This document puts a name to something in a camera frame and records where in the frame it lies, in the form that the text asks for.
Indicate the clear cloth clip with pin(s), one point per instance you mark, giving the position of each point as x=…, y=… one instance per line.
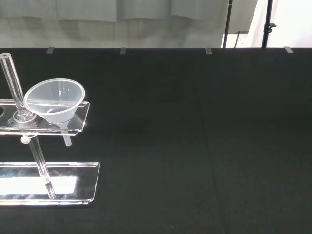
x=289, y=49
x=49, y=50
x=208, y=50
x=123, y=50

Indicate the black bench cloth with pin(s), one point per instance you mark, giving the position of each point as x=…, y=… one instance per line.
x=195, y=146

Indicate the black tripod pole with clamp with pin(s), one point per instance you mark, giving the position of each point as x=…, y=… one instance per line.
x=267, y=24

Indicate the clear acrylic funnel stand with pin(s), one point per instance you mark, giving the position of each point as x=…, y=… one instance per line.
x=80, y=185

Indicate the grey backdrop curtain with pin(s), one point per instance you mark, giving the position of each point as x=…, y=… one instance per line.
x=109, y=26

